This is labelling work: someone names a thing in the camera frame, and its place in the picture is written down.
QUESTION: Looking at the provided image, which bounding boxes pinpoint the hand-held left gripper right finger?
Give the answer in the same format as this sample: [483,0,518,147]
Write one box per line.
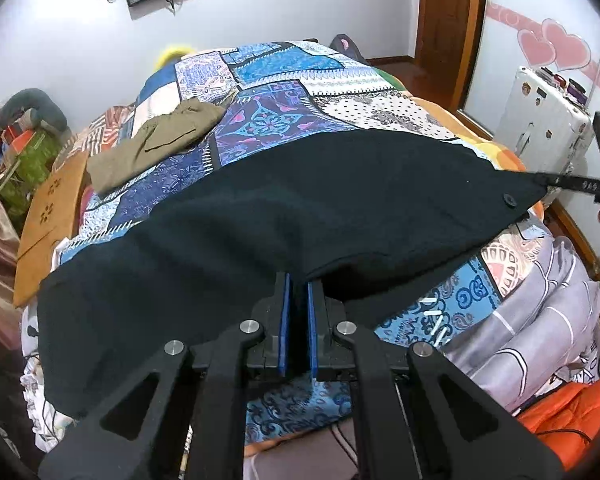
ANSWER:
[307,279,566,480]

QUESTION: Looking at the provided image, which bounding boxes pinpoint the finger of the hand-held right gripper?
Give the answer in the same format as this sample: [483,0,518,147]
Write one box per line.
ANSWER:
[527,171,600,195]

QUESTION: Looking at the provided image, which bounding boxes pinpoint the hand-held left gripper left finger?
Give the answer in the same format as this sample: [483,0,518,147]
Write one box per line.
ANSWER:
[37,271,293,480]

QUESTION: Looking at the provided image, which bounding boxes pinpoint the black pants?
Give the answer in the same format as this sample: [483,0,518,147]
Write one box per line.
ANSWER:
[36,127,551,421]

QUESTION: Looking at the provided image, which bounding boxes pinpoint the olive pants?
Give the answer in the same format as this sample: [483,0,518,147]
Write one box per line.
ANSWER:
[86,97,227,196]

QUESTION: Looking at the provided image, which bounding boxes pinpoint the white suitcase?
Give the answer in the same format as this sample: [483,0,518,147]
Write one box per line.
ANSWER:
[495,65,596,176]

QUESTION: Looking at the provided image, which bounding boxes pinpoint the grey striped duvet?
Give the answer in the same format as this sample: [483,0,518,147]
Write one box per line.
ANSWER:
[445,210,600,411]

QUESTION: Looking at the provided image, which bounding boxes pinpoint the orange jacket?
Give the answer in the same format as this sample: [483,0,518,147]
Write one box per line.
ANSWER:
[517,377,600,461]

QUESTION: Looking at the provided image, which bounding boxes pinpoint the blue patchwork printed blanket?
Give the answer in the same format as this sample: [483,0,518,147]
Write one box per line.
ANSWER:
[55,40,526,446]

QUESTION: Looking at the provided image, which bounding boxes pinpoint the white floral sheet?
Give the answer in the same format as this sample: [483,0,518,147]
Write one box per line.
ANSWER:
[20,305,81,453]

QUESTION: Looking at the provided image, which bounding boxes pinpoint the wooden lap table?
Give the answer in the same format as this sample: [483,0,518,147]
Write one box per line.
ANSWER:
[12,149,91,308]

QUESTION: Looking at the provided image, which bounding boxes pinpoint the dark grey bag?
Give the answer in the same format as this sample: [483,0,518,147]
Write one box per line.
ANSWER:
[329,34,368,63]

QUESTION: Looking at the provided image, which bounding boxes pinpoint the orange striped sheet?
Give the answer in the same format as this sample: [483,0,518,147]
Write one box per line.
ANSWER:
[77,104,137,163]

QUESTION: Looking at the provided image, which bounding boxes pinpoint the yellow curved cushion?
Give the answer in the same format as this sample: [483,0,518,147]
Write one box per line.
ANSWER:
[152,45,193,71]

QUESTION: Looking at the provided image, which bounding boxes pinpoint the green storage basket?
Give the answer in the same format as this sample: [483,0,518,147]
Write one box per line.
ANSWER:
[0,130,63,221]

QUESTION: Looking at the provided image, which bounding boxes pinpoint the grey neck pillow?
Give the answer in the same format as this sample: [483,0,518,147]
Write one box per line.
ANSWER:
[0,88,68,131]

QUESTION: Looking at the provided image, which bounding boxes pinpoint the pink heart wall sticker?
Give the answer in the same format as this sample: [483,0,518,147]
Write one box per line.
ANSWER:
[487,2,600,101]

